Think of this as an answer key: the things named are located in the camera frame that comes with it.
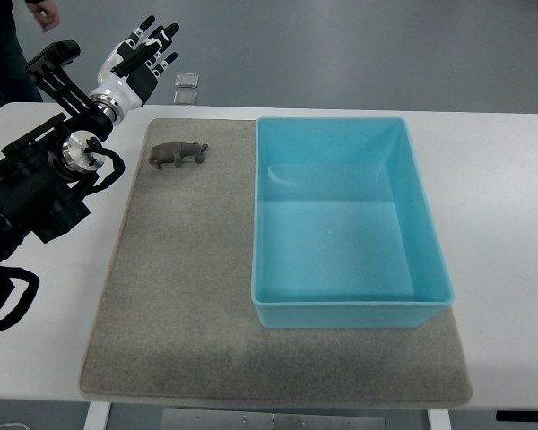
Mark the metal table crossbar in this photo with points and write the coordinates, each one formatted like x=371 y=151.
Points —
x=178 y=418

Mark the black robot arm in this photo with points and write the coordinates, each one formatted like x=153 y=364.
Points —
x=46 y=174

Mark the brown hippo toy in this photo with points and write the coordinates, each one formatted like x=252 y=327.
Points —
x=176 y=152

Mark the black table control panel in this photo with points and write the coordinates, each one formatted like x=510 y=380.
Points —
x=520 y=416

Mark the floor outlet plate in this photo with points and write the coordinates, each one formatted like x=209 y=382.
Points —
x=187 y=80
x=185 y=97

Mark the person's dark trousers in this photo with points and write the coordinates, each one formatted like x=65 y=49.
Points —
x=15 y=84

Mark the white left table leg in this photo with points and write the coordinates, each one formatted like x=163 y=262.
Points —
x=97 y=416

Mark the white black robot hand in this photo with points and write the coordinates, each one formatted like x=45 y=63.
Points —
x=130 y=74

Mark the person's hand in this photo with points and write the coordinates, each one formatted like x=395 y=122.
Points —
x=45 y=13

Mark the upper floor outlet plate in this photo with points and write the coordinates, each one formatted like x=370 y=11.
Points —
x=187 y=80

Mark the blue plastic box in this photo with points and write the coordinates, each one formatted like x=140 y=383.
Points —
x=343 y=235

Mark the lower floor outlet plate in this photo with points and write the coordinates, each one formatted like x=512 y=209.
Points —
x=185 y=97

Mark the white table leg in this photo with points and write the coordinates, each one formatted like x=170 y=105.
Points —
x=439 y=419
x=97 y=416

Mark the white right table leg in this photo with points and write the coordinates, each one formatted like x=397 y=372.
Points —
x=439 y=419

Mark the grey felt mat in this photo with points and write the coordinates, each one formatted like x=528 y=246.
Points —
x=176 y=321

